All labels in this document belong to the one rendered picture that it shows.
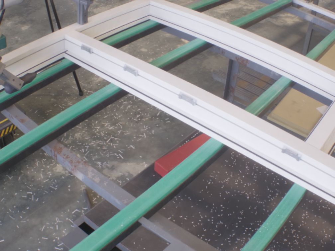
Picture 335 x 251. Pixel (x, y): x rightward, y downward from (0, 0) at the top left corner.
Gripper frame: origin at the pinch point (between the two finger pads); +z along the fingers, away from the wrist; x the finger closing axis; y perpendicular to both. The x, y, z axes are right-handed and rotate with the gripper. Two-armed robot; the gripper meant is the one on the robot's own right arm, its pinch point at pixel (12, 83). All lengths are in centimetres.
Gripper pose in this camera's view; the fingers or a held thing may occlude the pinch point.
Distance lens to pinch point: 110.5
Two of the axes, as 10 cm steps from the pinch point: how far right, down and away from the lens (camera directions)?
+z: 6.3, 4.6, 6.3
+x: -7.2, 0.2, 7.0
